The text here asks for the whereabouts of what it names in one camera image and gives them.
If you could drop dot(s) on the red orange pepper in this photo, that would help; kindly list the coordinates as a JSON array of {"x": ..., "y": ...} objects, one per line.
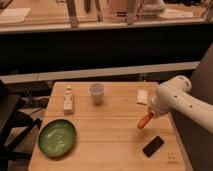
[{"x": 142, "y": 123}]

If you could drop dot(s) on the green round plate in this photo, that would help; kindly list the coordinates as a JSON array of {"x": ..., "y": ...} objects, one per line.
[{"x": 57, "y": 138}]

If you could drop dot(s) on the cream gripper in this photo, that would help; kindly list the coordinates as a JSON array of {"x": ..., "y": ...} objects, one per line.
[{"x": 155, "y": 114}]

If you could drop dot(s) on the black smartphone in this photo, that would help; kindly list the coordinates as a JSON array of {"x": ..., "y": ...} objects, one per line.
[{"x": 150, "y": 148}]

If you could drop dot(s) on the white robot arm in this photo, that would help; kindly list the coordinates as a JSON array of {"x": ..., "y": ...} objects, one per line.
[{"x": 173, "y": 94}]

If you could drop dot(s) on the white plastic cup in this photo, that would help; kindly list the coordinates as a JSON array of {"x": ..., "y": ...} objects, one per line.
[{"x": 97, "y": 91}]

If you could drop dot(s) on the white sponge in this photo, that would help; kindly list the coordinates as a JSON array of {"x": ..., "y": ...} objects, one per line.
[{"x": 142, "y": 97}]

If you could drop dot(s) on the black side table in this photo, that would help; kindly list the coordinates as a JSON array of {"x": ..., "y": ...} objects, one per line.
[{"x": 11, "y": 117}]

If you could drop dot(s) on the white small bottle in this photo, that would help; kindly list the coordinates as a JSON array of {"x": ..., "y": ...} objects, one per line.
[{"x": 68, "y": 101}]

